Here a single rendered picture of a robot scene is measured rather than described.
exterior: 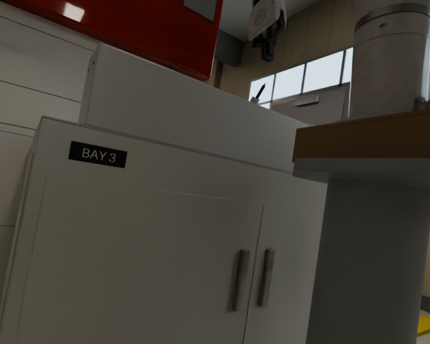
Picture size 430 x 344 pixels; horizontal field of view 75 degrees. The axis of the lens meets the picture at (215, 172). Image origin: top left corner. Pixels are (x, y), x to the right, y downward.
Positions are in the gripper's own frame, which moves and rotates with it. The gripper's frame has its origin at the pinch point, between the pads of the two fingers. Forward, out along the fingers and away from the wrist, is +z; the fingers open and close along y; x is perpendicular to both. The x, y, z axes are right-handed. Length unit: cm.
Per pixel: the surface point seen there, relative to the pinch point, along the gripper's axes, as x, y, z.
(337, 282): -4, 19, 53
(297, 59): 248, -184, -203
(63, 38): -43, -56, -18
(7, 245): -47, -71, 52
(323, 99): 242, -142, -123
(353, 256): -4, 22, 49
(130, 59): -34.7, 0.9, 17.0
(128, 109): -33.5, -0.9, 25.6
